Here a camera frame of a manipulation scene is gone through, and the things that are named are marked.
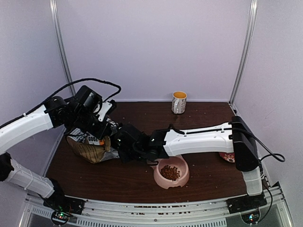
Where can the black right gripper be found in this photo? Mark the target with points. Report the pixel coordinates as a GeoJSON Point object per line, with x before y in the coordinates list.
{"type": "Point", "coordinates": [124, 157]}

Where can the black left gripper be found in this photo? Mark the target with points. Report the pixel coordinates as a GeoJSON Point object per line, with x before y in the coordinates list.
{"type": "Point", "coordinates": [102, 132]}

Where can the brown pet food bag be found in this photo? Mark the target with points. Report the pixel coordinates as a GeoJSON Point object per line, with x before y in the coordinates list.
{"type": "Point", "coordinates": [90, 148]}

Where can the pink double pet bowl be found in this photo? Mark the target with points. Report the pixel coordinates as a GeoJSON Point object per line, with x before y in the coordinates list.
{"type": "Point", "coordinates": [177, 161]}

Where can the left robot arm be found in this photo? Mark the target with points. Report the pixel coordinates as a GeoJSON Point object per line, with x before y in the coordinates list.
{"type": "Point", "coordinates": [86, 111]}

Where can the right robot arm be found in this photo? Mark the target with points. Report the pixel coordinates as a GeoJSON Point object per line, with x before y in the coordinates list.
{"type": "Point", "coordinates": [230, 137]}

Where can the brown kibble pet food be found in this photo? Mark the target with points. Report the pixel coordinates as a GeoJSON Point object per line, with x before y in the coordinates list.
{"type": "Point", "coordinates": [170, 172]}

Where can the floral ceramic mug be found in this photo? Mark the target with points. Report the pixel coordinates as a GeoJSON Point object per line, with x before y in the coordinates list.
{"type": "Point", "coordinates": [179, 102]}

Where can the red floral saucer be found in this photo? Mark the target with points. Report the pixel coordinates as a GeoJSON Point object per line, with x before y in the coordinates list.
{"type": "Point", "coordinates": [229, 157]}

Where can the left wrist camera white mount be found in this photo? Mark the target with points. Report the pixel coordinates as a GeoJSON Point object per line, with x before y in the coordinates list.
{"type": "Point", "coordinates": [105, 108]}

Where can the left aluminium frame post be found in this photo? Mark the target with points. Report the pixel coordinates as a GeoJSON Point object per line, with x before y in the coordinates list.
{"type": "Point", "coordinates": [58, 33]}

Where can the aluminium frame post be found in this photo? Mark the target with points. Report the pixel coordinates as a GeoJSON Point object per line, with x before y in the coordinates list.
{"type": "Point", "coordinates": [245, 51]}
{"type": "Point", "coordinates": [58, 33]}

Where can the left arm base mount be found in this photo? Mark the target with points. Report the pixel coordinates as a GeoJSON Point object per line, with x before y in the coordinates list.
{"type": "Point", "coordinates": [64, 211]}

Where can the front aluminium rail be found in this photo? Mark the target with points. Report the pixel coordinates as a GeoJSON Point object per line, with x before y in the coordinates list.
{"type": "Point", "coordinates": [213, 213]}

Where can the right aluminium frame post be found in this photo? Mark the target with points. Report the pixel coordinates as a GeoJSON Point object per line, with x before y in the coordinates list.
{"type": "Point", "coordinates": [245, 51]}

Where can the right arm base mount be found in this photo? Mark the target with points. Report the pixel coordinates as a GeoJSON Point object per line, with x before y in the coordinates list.
{"type": "Point", "coordinates": [248, 207]}

